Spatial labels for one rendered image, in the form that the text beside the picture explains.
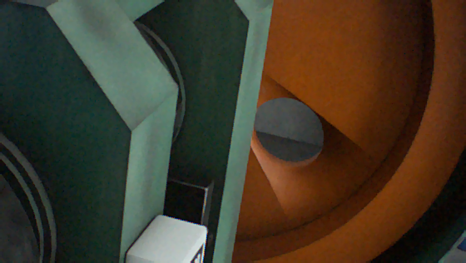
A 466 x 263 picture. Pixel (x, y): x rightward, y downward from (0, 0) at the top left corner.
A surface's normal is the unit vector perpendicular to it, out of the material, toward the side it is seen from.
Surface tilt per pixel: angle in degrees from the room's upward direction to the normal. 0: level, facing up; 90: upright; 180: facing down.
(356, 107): 90
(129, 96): 45
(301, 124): 90
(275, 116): 90
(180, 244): 0
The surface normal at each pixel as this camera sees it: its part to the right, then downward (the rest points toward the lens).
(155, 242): 0.14, -0.91
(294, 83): -0.27, 0.33
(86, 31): 0.77, -0.48
